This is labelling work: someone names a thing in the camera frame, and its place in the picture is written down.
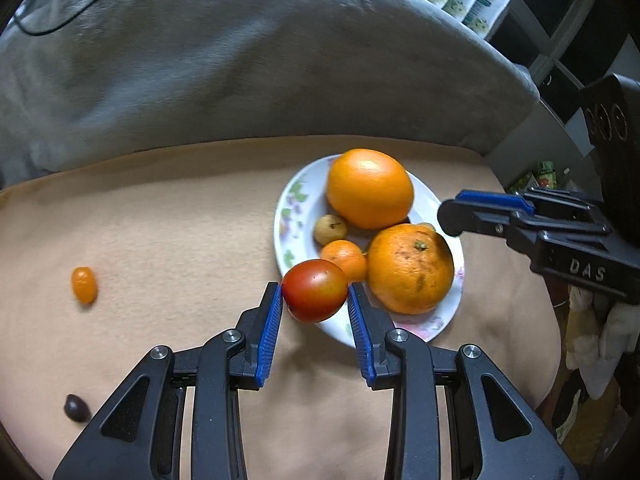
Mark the large rough-skinned orange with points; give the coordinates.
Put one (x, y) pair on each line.
(410, 270)

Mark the dark shelf unit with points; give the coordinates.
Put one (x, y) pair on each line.
(565, 35)

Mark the grey plush blanket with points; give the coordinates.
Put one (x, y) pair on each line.
(225, 60)

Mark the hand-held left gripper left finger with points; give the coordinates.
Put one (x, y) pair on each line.
(267, 340)

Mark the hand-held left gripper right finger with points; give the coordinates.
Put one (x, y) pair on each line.
(361, 340)

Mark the small dark brown fruit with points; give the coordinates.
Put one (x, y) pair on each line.
(76, 407)

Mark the red tomato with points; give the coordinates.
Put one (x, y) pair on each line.
(315, 290)

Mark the white plush cloth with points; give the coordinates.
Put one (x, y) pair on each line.
(607, 340)

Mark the large smooth orange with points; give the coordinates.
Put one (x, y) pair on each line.
(370, 187)

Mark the white floral plate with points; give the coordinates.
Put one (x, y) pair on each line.
(292, 210)

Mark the green packets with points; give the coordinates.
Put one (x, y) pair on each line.
(545, 171)

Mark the small yellow-brown round fruit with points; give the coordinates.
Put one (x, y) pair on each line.
(426, 226)
(330, 227)

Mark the small tangerine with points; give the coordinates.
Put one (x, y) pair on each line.
(345, 260)

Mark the orange kumquat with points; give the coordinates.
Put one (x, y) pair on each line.
(84, 285)

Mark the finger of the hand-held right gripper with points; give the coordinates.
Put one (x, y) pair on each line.
(495, 201)
(465, 220)

